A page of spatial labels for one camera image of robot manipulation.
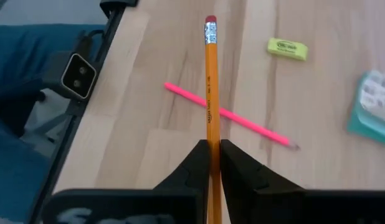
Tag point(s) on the teal printed card pad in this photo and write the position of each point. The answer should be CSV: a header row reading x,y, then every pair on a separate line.
x,y
373,109

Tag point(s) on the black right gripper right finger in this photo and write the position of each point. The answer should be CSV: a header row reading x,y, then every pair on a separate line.
x,y
242,180

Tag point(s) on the pink pencil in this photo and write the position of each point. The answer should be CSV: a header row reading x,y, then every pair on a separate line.
x,y
242,120

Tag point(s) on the black table-level camera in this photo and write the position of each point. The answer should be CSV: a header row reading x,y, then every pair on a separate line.
x,y
77,76

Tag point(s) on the black aluminium table frame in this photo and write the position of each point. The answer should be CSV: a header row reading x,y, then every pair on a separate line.
x,y
65,149

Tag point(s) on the yellow pencil with red eraser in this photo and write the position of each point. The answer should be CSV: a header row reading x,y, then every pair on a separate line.
x,y
211,77

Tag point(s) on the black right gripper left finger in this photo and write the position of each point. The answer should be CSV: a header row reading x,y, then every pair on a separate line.
x,y
192,174

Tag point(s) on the yellow-green eraser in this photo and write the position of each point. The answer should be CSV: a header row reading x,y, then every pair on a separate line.
x,y
287,48

